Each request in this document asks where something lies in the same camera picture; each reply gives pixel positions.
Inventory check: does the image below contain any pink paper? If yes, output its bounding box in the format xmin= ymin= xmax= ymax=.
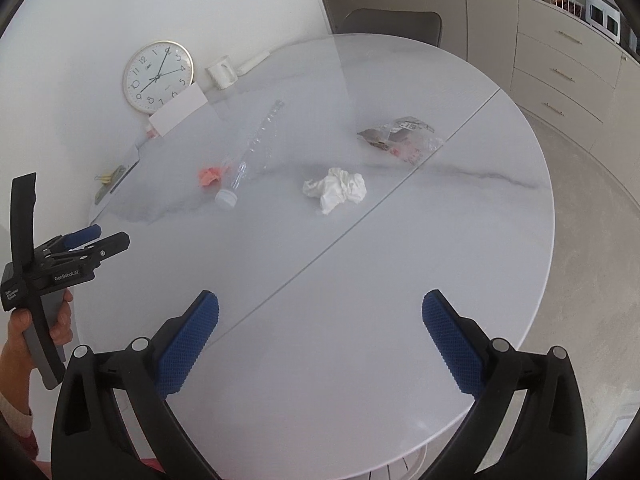
xmin=198 ymin=165 xmax=230 ymax=188

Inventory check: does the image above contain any clear plastic bottle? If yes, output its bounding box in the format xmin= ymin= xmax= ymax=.
xmin=215 ymin=100 xmax=285 ymax=210

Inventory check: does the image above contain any white tissue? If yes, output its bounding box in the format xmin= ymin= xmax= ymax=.
xmin=302 ymin=167 xmax=368 ymax=216

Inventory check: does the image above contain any clear plastic snack wrapper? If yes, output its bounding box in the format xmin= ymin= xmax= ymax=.
xmin=357 ymin=116 xmax=444 ymax=166

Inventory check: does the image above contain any white slotted trash bin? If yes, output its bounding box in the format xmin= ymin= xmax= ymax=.
xmin=358 ymin=445 xmax=427 ymax=480

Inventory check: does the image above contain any person's left hand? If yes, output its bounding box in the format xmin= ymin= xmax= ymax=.
xmin=0 ymin=288 xmax=75 ymax=406

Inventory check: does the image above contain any white paper with clips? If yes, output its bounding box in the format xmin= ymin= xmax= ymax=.
xmin=88 ymin=145 xmax=140 ymax=224

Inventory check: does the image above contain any white card box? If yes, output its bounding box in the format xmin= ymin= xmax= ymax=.
xmin=145 ymin=82 xmax=208 ymax=136

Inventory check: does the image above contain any white mug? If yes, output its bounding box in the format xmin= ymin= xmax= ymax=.
xmin=205 ymin=55 xmax=239 ymax=90

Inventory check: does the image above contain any white remote on table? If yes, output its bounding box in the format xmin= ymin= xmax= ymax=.
xmin=236 ymin=51 xmax=270 ymax=77

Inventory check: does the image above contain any beige drawer cabinet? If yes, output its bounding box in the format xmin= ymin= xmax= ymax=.
xmin=510 ymin=0 xmax=639 ymax=168

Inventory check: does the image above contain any grey chair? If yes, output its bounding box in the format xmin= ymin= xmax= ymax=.
xmin=337 ymin=9 xmax=442 ymax=47

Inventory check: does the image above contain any silver toaster oven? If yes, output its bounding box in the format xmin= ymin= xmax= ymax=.
xmin=627 ymin=28 xmax=640 ymax=62

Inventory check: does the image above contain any white appliance on counter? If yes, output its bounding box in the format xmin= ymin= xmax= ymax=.
xmin=585 ymin=0 xmax=622 ymax=44

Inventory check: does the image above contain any spice jar rack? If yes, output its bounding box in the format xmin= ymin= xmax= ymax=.
xmin=549 ymin=0 xmax=585 ymax=18

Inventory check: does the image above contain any round white wall clock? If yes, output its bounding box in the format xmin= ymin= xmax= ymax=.
xmin=122 ymin=40 xmax=194 ymax=115

